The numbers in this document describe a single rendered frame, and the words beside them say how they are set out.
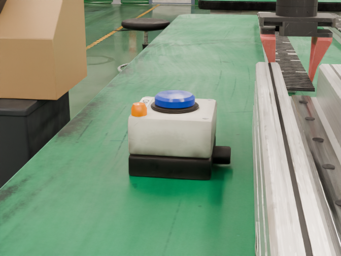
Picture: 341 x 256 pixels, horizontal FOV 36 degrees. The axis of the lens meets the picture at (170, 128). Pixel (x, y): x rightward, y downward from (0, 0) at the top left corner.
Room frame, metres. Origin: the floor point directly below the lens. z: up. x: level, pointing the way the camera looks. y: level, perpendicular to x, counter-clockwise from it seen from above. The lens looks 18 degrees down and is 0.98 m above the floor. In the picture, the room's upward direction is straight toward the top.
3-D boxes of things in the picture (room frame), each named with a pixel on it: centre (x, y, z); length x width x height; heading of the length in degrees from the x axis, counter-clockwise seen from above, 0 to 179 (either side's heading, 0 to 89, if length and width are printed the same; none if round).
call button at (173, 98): (0.50, 0.00, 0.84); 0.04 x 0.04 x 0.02
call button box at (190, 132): (0.50, -0.01, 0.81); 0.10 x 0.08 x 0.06; 82
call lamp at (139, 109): (0.47, 0.03, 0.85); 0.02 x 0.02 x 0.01
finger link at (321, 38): (0.75, -0.19, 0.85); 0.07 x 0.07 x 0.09; 82
